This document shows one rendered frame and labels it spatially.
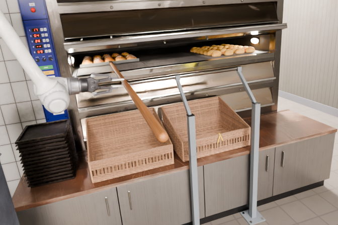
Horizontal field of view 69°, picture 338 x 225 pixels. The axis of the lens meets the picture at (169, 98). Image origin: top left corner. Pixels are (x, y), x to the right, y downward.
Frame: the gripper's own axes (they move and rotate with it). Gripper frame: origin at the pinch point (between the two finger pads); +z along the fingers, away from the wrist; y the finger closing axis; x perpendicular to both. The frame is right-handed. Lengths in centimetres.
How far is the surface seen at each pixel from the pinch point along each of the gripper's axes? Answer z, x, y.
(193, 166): 46, 8, 58
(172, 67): 59, -47, -3
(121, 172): 2, -10, 60
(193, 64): 78, -44, -5
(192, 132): 44, 9, 34
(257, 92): 147, -37, 25
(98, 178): -12, -12, 62
